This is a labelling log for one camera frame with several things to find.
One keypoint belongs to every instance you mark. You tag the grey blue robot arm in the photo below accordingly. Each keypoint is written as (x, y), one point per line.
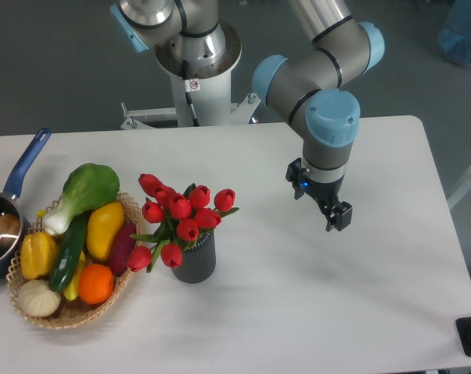
(307, 94)

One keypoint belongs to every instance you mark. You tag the yellow bell pepper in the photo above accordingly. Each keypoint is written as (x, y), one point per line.
(38, 253)

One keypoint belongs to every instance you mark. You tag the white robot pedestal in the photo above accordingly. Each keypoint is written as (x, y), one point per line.
(200, 73)

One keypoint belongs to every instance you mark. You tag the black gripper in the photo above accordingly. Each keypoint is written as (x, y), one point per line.
(323, 187)

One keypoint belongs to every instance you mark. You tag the yellow mango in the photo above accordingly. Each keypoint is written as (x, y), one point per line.
(103, 226)

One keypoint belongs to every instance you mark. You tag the white steamed bun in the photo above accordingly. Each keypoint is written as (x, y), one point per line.
(36, 299)

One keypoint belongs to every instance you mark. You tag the brown bread roll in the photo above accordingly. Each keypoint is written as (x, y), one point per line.
(9, 229)

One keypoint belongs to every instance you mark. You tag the orange fruit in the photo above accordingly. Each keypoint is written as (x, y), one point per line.
(96, 284)

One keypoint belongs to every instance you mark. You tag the dark grey ribbed vase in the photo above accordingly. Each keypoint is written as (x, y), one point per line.
(199, 262)

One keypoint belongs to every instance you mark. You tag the yellow banana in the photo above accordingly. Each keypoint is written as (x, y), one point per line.
(71, 291)

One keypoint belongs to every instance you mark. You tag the green bok choy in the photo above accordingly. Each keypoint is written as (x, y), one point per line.
(88, 187)

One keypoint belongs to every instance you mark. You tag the dark green cucumber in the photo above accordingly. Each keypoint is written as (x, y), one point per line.
(71, 247)

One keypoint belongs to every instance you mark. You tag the blue saucepan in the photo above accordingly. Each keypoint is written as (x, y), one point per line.
(12, 190)

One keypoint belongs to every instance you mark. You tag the blue translucent container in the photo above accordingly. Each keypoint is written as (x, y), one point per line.
(454, 37)

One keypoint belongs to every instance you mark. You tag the red tulip bouquet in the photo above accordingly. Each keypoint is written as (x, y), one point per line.
(184, 220)

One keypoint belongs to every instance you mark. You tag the purple sweet potato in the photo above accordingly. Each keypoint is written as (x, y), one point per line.
(121, 249)

